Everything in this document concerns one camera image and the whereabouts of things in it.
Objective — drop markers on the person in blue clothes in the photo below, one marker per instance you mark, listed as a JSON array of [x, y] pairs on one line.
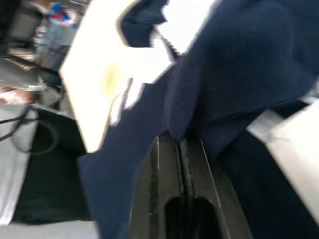
[[53, 32]]

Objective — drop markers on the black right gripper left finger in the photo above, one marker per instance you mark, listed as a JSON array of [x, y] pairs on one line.
[[149, 189]]

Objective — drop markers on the navy blue knit jacket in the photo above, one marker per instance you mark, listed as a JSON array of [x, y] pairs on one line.
[[224, 74]]

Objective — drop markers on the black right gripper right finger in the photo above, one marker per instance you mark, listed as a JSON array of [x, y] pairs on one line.
[[199, 174]]

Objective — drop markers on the white table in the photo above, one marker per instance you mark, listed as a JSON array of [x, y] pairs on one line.
[[99, 74]]

